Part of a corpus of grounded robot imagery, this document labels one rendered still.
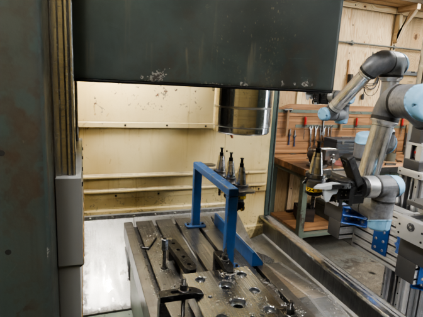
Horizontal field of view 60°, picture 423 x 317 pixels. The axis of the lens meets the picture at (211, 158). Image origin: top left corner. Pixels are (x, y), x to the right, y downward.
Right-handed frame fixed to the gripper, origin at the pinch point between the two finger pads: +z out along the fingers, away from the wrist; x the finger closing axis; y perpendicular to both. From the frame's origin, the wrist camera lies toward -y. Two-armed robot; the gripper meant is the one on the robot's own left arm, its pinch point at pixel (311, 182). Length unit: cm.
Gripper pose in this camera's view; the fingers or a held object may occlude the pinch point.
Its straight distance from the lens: 118.7
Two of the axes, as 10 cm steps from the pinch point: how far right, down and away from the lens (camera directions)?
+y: -0.6, 9.8, 1.9
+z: -9.4, 0.1, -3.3
